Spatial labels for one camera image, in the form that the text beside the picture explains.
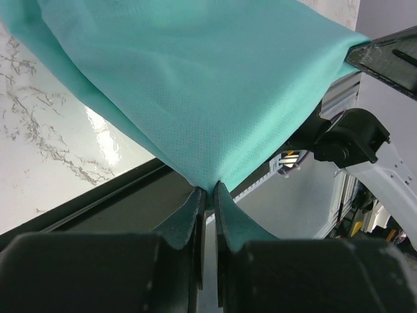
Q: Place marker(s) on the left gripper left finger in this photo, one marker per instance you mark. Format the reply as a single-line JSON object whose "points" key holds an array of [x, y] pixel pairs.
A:
{"points": [[159, 271]]}

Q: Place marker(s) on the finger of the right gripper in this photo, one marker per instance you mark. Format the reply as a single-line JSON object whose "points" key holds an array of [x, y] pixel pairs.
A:
{"points": [[390, 59]]}

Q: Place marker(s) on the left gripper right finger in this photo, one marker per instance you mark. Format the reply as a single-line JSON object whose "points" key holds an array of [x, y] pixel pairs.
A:
{"points": [[258, 272]]}

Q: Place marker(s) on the teal t shirt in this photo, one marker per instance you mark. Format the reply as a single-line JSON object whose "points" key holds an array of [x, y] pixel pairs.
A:
{"points": [[211, 88]]}

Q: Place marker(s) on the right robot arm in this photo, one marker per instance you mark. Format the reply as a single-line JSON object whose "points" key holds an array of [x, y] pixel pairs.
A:
{"points": [[360, 144]]}

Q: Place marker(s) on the white slotted cable duct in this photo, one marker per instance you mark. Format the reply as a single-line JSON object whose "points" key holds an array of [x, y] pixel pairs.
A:
{"points": [[261, 175]]}

